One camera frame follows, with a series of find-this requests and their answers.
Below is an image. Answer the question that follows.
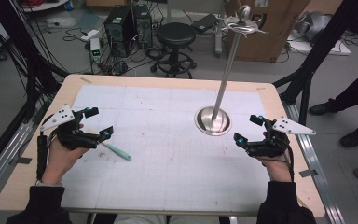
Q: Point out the black frame post with cables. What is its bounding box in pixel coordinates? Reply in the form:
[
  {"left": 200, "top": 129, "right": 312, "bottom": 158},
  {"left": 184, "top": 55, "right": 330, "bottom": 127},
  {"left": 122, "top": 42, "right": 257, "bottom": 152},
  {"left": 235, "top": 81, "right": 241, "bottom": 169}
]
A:
[{"left": 0, "top": 0, "right": 70, "bottom": 120}]

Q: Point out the metal utensil stand with hooks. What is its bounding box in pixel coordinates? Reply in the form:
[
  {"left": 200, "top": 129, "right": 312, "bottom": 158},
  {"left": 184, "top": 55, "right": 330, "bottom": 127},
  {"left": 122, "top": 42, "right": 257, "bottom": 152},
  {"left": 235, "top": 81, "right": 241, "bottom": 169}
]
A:
[{"left": 194, "top": 4, "right": 269, "bottom": 137}]

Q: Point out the light green handled spoon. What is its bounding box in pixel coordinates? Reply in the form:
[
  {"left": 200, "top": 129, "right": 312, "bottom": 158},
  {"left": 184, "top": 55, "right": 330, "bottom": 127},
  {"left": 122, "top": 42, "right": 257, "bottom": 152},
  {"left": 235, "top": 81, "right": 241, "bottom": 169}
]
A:
[{"left": 100, "top": 141, "right": 132, "bottom": 161}]

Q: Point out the grey tape piece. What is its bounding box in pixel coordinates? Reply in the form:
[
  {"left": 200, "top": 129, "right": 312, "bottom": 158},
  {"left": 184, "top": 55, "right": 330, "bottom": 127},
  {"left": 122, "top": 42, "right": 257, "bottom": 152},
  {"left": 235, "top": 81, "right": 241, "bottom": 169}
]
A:
[
  {"left": 298, "top": 169, "right": 319, "bottom": 178},
  {"left": 10, "top": 156, "right": 33, "bottom": 166}
]

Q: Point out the white device with green display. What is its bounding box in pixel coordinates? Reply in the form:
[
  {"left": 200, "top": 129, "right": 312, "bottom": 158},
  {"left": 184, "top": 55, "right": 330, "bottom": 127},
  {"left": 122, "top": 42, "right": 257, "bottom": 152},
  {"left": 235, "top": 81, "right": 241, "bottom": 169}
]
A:
[{"left": 89, "top": 37, "right": 103, "bottom": 63}]

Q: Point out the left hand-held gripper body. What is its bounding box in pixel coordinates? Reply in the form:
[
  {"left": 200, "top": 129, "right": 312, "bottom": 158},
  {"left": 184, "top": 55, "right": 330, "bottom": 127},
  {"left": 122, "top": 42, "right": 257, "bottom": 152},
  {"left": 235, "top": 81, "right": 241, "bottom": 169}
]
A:
[{"left": 39, "top": 104, "right": 103, "bottom": 152}]

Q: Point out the grey bag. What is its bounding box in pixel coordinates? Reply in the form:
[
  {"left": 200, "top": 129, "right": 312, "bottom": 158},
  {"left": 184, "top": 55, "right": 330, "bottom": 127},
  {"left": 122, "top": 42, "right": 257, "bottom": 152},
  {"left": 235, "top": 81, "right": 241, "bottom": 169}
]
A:
[{"left": 293, "top": 10, "right": 333, "bottom": 43}]

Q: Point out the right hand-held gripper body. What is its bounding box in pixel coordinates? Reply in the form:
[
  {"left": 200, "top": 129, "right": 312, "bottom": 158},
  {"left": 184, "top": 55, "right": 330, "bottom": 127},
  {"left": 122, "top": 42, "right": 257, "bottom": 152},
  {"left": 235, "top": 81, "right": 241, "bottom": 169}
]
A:
[{"left": 245, "top": 116, "right": 318, "bottom": 159}]

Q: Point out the narrow black computer tower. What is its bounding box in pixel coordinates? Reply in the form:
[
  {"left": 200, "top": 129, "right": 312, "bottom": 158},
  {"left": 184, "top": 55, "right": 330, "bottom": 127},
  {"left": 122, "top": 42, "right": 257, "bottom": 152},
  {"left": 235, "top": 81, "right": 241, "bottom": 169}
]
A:
[{"left": 132, "top": 3, "right": 154, "bottom": 49}]

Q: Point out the black round stool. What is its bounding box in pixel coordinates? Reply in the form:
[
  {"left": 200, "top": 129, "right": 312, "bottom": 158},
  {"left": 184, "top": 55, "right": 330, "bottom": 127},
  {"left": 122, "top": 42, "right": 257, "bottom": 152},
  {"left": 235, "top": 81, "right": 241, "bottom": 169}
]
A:
[{"left": 148, "top": 21, "right": 199, "bottom": 79}]

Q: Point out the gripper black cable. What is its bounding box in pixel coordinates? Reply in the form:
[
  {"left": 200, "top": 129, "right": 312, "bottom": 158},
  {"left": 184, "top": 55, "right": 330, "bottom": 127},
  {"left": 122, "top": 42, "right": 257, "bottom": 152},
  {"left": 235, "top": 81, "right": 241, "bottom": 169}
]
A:
[
  {"left": 35, "top": 132, "right": 49, "bottom": 182},
  {"left": 279, "top": 139, "right": 296, "bottom": 183}
]

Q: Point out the black flat device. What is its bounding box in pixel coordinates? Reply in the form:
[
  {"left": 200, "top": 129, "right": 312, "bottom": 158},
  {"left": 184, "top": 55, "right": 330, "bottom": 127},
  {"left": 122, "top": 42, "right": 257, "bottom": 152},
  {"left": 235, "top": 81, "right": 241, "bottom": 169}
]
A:
[{"left": 190, "top": 12, "right": 220, "bottom": 35}]

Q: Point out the person's left hand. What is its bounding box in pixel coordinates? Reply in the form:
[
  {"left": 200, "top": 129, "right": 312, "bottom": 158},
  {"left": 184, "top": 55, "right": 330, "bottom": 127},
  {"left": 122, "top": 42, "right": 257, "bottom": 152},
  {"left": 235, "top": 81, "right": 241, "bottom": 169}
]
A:
[{"left": 41, "top": 123, "right": 90, "bottom": 187}]

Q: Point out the large black computer tower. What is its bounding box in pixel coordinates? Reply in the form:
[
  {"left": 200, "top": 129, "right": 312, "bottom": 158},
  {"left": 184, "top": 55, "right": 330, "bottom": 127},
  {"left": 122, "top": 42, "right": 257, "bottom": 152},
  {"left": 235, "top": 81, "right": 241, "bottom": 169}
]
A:
[{"left": 103, "top": 5, "right": 138, "bottom": 59}]

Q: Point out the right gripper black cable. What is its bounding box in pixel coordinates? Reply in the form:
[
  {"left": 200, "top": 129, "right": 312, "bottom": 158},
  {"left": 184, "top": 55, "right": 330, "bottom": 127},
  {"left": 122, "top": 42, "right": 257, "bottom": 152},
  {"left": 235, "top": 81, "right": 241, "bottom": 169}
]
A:
[{"left": 279, "top": 139, "right": 296, "bottom": 183}]

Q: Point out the white grid mat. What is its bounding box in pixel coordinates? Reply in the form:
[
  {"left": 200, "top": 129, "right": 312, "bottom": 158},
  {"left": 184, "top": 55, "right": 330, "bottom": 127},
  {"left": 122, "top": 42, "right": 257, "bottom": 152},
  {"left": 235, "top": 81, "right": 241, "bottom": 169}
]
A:
[{"left": 45, "top": 84, "right": 273, "bottom": 213}]

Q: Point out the brown cardboard box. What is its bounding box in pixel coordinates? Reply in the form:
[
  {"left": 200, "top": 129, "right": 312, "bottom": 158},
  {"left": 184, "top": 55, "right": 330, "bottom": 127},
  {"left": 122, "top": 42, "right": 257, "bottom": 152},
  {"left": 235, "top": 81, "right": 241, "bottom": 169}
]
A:
[{"left": 225, "top": 0, "right": 312, "bottom": 63}]

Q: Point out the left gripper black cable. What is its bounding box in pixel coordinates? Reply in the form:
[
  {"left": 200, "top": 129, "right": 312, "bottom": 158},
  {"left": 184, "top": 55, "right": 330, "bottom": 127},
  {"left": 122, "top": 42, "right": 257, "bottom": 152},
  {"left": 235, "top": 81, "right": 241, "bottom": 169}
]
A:
[{"left": 35, "top": 132, "right": 49, "bottom": 182}]

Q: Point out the person's right hand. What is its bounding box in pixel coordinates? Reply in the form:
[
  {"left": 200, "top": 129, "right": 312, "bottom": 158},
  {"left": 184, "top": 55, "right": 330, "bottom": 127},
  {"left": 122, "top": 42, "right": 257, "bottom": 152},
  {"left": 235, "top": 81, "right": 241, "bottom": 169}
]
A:
[{"left": 255, "top": 130, "right": 294, "bottom": 183}]

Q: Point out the aluminium rail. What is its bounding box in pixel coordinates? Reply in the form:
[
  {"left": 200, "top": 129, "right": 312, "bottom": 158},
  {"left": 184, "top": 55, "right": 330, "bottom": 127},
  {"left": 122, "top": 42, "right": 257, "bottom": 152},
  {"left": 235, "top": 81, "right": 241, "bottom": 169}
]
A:
[
  {"left": 281, "top": 101, "right": 347, "bottom": 224},
  {"left": 0, "top": 101, "right": 50, "bottom": 203}
]

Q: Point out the white power strip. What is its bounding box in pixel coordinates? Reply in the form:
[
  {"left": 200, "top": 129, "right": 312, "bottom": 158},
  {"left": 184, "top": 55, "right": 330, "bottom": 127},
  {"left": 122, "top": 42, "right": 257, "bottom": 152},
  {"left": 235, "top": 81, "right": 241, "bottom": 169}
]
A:
[{"left": 79, "top": 29, "right": 101, "bottom": 43}]

